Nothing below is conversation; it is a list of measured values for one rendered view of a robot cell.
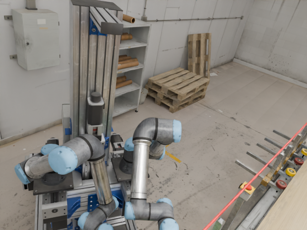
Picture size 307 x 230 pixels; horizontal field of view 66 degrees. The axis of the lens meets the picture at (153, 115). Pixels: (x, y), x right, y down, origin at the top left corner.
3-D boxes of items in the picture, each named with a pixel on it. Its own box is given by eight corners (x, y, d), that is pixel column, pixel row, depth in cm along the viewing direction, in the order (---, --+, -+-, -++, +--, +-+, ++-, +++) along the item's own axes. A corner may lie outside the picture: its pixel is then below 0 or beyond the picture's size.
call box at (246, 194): (235, 195, 148) (240, 186, 144) (240, 189, 152) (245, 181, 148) (246, 202, 144) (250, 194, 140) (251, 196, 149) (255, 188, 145)
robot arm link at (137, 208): (134, 111, 117) (124, 220, 99) (156, 114, 119) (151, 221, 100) (131, 119, 128) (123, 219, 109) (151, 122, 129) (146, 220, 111)
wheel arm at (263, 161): (245, 154, 244) (246, 150, 242) (246, 153, 246) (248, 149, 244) (288, 180, 220) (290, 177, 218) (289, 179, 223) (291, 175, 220)
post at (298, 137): (276, 169, 255) (298, 133, 231) (277, 168, 258) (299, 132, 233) (279, 171, 253) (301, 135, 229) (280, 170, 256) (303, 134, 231)
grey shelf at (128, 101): (81, 116, 394) (83, 17, 315) (121, 101, 458) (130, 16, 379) (98, 128, 372) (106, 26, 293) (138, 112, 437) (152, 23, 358)
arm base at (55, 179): (40, 169, 152) (39, 157, 147) (66, 166, 157) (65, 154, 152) (39, 187, 140) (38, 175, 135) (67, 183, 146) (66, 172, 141)
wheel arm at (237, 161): (234, 163, 227) (235, 159, 225) (235, 161, 229) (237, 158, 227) (278, 193, 203) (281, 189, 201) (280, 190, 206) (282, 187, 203)
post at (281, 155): (257, 191, 222) (280, 152, 198) (258, 190, 224) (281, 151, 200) (261, 194, 220) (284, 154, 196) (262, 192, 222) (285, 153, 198)
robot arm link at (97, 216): (92, 212, 127) (107, 224, 123) (75, 227, 119) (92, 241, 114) (92, 203, 123) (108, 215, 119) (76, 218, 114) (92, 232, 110)
